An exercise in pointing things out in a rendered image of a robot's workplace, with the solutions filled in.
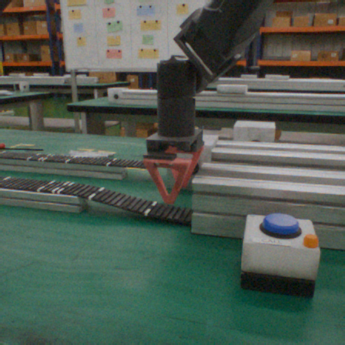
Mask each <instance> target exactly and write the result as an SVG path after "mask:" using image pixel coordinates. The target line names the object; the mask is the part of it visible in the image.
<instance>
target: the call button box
mask: <svg viewBox="0 0 345 345"><path fill-rule="evenodd" d="M264 218H265V216H254V215H248V217H247V218H246V228H245V234H244V239H243V256H242V267H241V268H242V269H241V277H240V286H241V288H243V289H248V290H259V291H263V292H268V293H283V294H288V295H294V296H303V297H308V298H313V297H314V292H315V286H316V280H315V279H316V278H317V268H318V263H319V258H320V247H319V245H318V247H317V248H308V247H305V246H304V245H303V238H304V237H305V236H306V234H308V233H312V234H314V235H316V234H315V232H314V229H313V224H312V222H311V221H310V220H308V219H296V220H297V221H298V222H299V229H298V231H297V232H296V233H290V234H277V233H272V232H270V231H268V230H266V229H264V226H263V220H264Z"/></svg>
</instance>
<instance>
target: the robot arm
mask: <svg viewBox="0 0 345 345"><path fill-rule="evenodd" d="M273 1H274V0H210V1H209V2H208V3H206V4H205V5H204V6H203V7H200V8H198V9H196V10H195V11H194V12H193V13H192V14H191V15H189V16H188V17H187V18H186V20H185V21H184V22H183V23H182V24H181V25H180V26H179V27H180V28H181V30H180V31H179V32H178V34H177V36H176V37H175V38H174V39H173V40H174V41H175V42H176V44H177V45H178V46H179V48H180V49H181V50H182V51H183V53H185V54H186V55H171V57H170V58H169V59H168V60H160V63H157V106H158V132H156V133H155V134H153V135H151V136H150V137H148V138H146V148H147V151H146V152H144V153H143V154H142V162H143V165H144V166H145V167H146V168H147V170H148V172H149V174H150V176H151V177H152V179H153V181H154V182H155V184H156V186H157V187H158V190H159V193H160V195H161V197H162V200H163V202H164V203H165V204H170V205H174V204H175V202H176V199H177V195H178V193H179V190H180V187H184V188H185V187H187V185H188V182H189V180H190V178H191V175H192V174H193V171H194V169H195V167H196V164H197V162H198V160H199V157H200V155H201V153H202V151H203V150H204V144H205V141H203V131H202V130H201V129H196V98H193V97H196V94H198V93H201V92H202V91H203V90H205V89H206V87H207V86H208V84H210V83H215V82H216V81H218V79H219V78H221V77H222V76H223V75H224V74H225V73H226V72H227V71H228V70H229V69H231V68H232V67H233V66H234V65H235V64H236V63H237V62H238V61H239V60H241V58H242V57H243V55H242V54H241V53H242V52H243V50H244V49H245V48H246V47H247V46H248V44H250V43H251V41H252V40H253V39H254V38H255V36H254V35H255V34H256V32H257V31H259V30H260V27H261V24H262V20H263V19H264V17H265V15H266V13H267V11H268V8H269V7H270V6H271V4H272V3H273ZM186 56H187V57H188V58H189V59H187V58H186ZM175 152H177V153H188V154H193V158H192V159H180V158H177V153H175ZM158 167H163V168H171V170H172V173H173V175H174V178H175V181H176V182H175V185H174V187H173V188H172V192H171V194H168V193H167V191H166V188H165V186H164V184H163V181H162V179H161V176H160V174H159V171H158Z"/></svg>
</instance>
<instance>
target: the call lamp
mask: <svg viewBox="0 0 345 345"><path fill-rule="evenodd" d="M318 243H319V240H318V238H317V236H316V235H314V234H312V233H308V234H306V236H305V237H304V238H303V245H304V246H305V247H308V248H317V247H318Z"/></svg>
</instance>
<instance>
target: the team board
mask: <svg viewBox="0 0 345 345"><path fill-rule="evenodd" d="M208 2H209V0H60V10H61V19H62V34H63V42H64V50H65V66H66V69H65V71H66V72H70V76H71V85H72V101H73V103H76V102H78V100H77V93H78V90H77V81H76V72H157V63H160V60H168V59H169V58H170V57H171V55H186V54H185V53H183V51H182V50H181V49H180V48H179V46H178V45H177V44H176V42H175V41H174V40H173V39H174V38H175V37H176V36H177V34H178V32H179V31H180V30H181V28H180V27H179V26H180V25H181V24H182V23H183V22H184V21H185V20H186V18H187V17H188V16H189V15H191V14H192V13H193V12H194V11H195V10H196V9H198V8H200V7H203V6H204V5H205V4H206V3H208ZM186 58H187V59H189V58H188V57H187V56H186ZM74 119H75V134H80V126H79V113H78V112H74Z"/></svg>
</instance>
